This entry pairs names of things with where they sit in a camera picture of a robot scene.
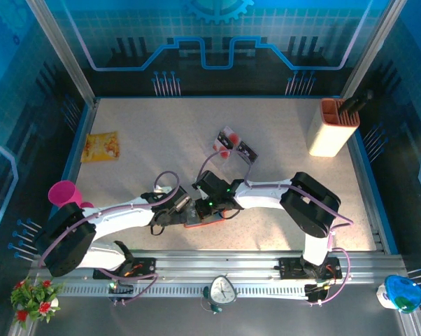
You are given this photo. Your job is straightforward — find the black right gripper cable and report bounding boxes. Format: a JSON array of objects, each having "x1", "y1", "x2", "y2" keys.
[{"x1": 221, "y1": 208, "x2": 243, "y2": 221}]

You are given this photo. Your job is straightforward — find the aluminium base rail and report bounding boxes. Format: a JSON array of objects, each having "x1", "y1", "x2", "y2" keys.
[{"x1": 27, "y1": 248, "x2": 407, "y2": 288}]

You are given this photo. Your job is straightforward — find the orange card holder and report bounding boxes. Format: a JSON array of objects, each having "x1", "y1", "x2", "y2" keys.
[{"x1": 183, "y1": 204, "x2": 229, "y2": 229}]

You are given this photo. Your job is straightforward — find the white knife block orange top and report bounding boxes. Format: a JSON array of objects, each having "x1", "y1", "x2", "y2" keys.
[{"x1": 307, "y1": 97, "x2": 361, "y2": 158}]

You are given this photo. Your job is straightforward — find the pink plastic cup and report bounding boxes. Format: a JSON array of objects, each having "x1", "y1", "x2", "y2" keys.
[{"x1": 48, "y1": 180, "x2": 94, "y2": 211}]

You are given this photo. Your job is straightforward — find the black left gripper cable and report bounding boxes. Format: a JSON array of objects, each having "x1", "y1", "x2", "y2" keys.
[{"x1": 149, "y1": 220, "x2": 169, "y2": 236}]

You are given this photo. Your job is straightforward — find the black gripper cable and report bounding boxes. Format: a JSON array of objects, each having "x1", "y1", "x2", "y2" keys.
[
  {"x1": 149, "y1": 220, "x2": 169, "y2": 236},
  {"x1": 221, "y1": 208, "x2": 243, "y2": 221}
]

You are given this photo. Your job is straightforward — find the potted plant red flowers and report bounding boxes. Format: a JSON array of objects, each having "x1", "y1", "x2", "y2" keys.
[{"x1": 9, "y1": 276, "x2": 63, "y2": 330}]

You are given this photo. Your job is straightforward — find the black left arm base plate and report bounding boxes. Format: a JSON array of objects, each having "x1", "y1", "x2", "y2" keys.
[{"x1": 92, "y1": 257, "x2": 158, "y2": 281}]

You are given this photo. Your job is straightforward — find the grey slotted cable duct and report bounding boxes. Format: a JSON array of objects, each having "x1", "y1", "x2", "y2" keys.
[{"x1": 58, "y1": 283, "x2": 311, "y2": 299}]

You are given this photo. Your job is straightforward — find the white red April card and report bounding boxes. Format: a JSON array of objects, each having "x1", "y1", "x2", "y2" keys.
[
  {"x1": 215, "y1": 125, "x2": 241, "y2": 146},
  {"x1": 213, "y1": 146, "x2": 232, "y2": 161}
]

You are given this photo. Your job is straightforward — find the yellow snack bag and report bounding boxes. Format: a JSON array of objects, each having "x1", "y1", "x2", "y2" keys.
[{"x1": 80, "y1": 130, "x2": 122, "y2": 164}]

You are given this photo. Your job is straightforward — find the white triangular alarm clock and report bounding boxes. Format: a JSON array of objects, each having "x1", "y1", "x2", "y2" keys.
[{"x1": 206, "y1": 274, "x2": 238, "y2": 306}]

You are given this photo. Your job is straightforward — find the black knife handle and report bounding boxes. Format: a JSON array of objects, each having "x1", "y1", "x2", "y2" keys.
[{"x1": 337, "y1": 88, "x2": 375, "y2": 116}]

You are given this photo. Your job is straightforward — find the white jar blue lid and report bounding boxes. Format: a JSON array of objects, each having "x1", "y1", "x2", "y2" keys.
[{"x1": 376, "y1": 274, "x2": 421, "y2": 314}]

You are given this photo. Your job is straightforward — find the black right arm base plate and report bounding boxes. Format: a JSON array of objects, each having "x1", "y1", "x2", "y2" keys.
[{"x1": 278, "y1": 257, "x2": 343, "y2": 281}]

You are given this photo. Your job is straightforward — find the aluminium frame post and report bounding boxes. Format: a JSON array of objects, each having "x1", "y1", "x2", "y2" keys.
[
  {"x1": 338, "y1": 0, "x2": 409, "y2": 99},
  {"x1": 24, "y1": 0, "x2": 100, "y2": 108}
]

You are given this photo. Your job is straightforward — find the black controller box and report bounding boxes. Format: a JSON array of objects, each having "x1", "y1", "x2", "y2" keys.
[
  {"x1": 107, "y1": 279, "x2": 135, "y2": 306},
  {"x1": 303, "y1": 282, "x2": 332, "y2": 307}
]

